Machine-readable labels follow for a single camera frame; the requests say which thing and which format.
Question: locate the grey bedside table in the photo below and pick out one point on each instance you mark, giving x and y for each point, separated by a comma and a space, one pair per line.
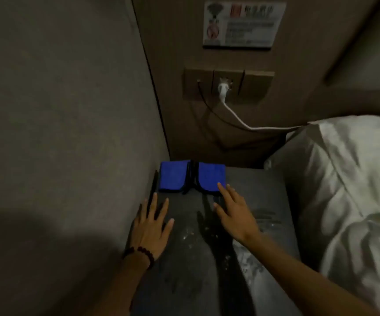
193, 276

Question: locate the person's right hand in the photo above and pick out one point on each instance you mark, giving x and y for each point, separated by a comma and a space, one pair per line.
239, 218

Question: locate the person's right thumb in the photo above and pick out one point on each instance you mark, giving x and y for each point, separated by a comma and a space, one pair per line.
219, 212

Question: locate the white pillow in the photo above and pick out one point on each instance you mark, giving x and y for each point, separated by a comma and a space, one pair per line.
348, 200

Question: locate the white plug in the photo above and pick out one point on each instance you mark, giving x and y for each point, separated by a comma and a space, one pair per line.
223, 90

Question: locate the person's left hand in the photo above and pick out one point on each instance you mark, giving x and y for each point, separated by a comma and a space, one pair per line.
150, 232

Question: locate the brown wall socket panel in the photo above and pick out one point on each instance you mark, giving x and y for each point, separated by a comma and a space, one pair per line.
257, 82

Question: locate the person's left thumb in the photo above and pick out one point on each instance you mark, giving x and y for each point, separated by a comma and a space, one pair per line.
168, 228

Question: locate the blue folded cloth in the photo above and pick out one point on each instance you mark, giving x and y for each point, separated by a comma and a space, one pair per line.
211, 176
174, 176

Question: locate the white wall notice sign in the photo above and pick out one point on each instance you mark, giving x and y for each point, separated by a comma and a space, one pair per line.
244, 24

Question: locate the person's right middle finger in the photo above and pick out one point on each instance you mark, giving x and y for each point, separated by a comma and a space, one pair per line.
232, 193

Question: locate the person's left forearm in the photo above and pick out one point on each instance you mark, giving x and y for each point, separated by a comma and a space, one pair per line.
124, 286

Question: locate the person's right forearm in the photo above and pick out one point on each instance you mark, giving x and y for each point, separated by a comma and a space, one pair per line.
302, 283

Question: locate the person's left middle finger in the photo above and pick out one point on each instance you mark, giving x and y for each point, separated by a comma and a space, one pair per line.
153, 205

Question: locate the brown padded headboard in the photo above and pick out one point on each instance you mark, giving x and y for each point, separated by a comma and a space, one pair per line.
364, 59

